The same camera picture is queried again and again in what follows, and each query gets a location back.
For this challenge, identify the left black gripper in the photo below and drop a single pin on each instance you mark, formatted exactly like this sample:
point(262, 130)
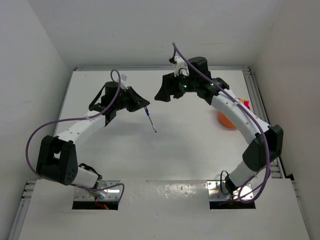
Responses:
point(137, 101)

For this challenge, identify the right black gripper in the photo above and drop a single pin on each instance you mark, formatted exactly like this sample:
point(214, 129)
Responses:
point(168, 88)

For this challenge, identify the blue ballpoint pen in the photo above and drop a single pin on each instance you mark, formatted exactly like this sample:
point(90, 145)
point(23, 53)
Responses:
point(150, 119)

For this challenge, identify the pink black highlighter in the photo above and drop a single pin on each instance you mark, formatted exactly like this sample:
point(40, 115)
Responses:
point(247, 104)

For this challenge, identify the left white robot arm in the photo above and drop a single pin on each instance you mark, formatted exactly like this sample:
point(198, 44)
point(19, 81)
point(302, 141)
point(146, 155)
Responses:
point(57, 158)

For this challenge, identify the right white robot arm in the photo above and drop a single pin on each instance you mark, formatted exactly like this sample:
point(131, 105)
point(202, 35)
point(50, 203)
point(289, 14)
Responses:
point(264, 141)

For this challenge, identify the orange divided container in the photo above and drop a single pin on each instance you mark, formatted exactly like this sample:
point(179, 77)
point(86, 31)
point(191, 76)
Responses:
point(225, 121)

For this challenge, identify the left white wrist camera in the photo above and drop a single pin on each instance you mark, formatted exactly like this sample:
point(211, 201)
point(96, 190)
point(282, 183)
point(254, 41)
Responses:
point(123, 79)

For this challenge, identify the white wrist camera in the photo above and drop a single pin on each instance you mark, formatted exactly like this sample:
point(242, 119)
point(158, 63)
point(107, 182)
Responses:
point(180, 67)
point(123, 79)

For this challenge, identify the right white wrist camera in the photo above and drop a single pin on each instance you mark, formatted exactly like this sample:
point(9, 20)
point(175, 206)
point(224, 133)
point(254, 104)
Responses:
point(180, 67)

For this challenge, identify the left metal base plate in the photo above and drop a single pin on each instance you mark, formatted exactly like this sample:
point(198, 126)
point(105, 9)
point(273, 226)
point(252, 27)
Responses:
point(110, 194)

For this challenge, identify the metal base plate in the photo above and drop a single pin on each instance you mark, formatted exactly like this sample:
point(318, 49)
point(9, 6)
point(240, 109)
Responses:
point(110, 194)
point(215, 193)

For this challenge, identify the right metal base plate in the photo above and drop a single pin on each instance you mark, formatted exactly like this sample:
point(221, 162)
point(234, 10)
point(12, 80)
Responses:
point(215, 193)

